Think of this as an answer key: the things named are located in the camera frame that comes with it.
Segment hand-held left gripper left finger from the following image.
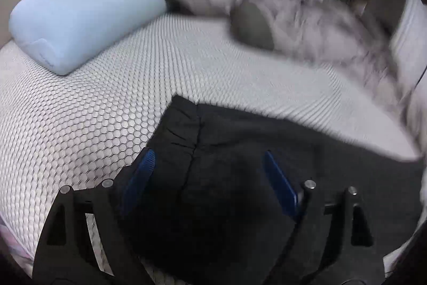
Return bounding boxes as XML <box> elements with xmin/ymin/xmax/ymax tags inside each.
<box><xmin>31</xmin><ymin>148</ymin><xmax>157</xmax><ymax>285</ymax></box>

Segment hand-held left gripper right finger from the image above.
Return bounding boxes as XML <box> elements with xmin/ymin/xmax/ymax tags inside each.
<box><xmin>263</xmin><ymin>150</ymin><xmax>386</xmax><ymax>285</ymax></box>

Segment light blue pillow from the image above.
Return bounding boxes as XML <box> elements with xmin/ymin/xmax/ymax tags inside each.
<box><xmin>9</xmin><ymin>0</ymin><xmax>168</xmax><ymax>76</ymax></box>

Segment white honeycomb mattress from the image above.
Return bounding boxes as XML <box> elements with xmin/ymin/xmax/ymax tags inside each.
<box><xmin>0</xmin><ymin>13</ymin><xmax>421</xmax><ymax>285</ymax></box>

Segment black pants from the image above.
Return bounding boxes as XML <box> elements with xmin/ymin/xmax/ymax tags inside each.
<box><xmin>112</xmin><ymin>95</ymin><xmax>427</xmax><ymax>285</ymax></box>

